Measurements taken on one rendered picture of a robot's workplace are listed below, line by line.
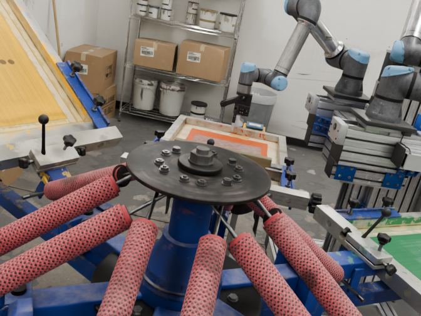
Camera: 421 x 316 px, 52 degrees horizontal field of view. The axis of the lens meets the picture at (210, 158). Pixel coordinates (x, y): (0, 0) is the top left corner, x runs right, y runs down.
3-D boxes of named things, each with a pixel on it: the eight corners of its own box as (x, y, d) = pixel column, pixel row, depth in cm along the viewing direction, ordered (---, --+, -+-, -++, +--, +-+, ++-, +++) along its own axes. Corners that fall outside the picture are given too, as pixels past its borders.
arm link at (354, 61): (352, 76, 225) (359, 50, 220) (336, 70, 236) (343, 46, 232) (369, 78, 230) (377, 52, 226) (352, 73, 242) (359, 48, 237)
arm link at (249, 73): (260, 65, 219) (246, 64, 215) (256, 86, 223) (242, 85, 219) (253, 62, 225) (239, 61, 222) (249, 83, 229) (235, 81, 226)
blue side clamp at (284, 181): (277, 177, 190) (280, 162, 187) (288, 179, 189) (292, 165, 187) (277, 207, 162) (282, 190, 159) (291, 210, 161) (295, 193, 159)
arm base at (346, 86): (356, 91, 244) (361, 74, 240) (366, 98, 230) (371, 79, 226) (331, 87, 243) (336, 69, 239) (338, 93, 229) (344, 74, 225)
